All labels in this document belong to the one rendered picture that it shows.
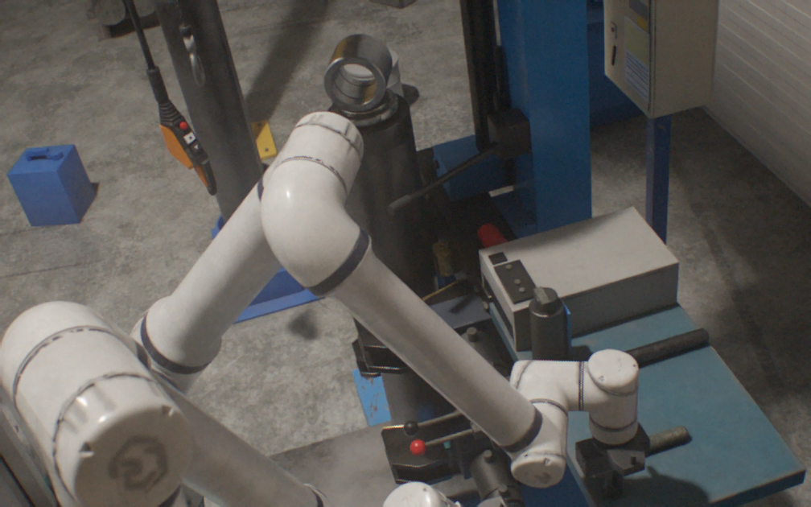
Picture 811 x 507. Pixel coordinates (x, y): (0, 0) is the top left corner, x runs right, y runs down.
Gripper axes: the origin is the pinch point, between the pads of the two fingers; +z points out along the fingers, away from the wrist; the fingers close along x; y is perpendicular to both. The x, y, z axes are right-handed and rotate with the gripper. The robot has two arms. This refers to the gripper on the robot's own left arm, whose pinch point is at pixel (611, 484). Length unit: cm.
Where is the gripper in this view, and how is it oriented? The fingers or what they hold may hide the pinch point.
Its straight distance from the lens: 186.1
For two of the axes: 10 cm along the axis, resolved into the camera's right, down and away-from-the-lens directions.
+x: -9.6, 2.7, -1.0
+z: 1.5, 7.8, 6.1
